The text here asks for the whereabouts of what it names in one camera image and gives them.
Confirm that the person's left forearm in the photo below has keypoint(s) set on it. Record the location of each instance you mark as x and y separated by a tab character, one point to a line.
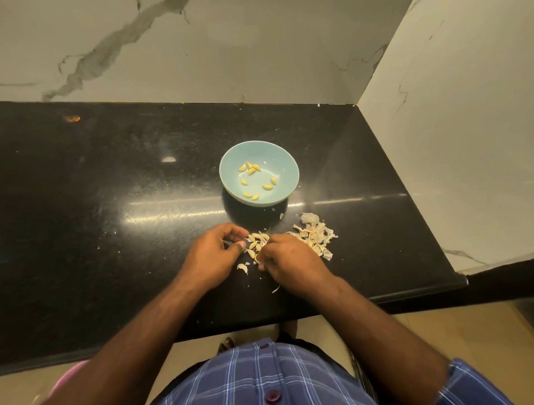
121	350

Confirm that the pink plastic bucket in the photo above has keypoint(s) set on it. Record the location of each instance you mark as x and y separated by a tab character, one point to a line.
68	377

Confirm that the garlic peel scrap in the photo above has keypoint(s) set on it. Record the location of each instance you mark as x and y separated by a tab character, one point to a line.
315	235
275	290

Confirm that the light blue bowl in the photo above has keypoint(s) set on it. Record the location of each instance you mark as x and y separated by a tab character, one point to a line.
285	193

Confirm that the blue plaid shirt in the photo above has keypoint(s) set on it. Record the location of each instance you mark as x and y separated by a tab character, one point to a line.
267	380

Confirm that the small orange scrap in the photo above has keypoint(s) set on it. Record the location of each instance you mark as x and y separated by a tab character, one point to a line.
72	118

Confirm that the cluster of peeled garlic cloves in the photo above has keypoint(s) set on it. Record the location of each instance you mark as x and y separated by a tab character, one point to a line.
253	168

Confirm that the person's right hand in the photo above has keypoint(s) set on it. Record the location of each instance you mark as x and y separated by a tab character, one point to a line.
292	265

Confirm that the black cabinet trim strip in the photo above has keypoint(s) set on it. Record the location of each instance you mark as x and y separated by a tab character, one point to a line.
360	371

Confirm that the person's left foot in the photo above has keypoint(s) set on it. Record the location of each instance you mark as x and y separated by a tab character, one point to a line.
227	342

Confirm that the person's right forearm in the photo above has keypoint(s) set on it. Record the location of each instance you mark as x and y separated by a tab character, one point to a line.
384	342

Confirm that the person's left hand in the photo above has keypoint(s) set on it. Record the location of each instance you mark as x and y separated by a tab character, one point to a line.
208	257

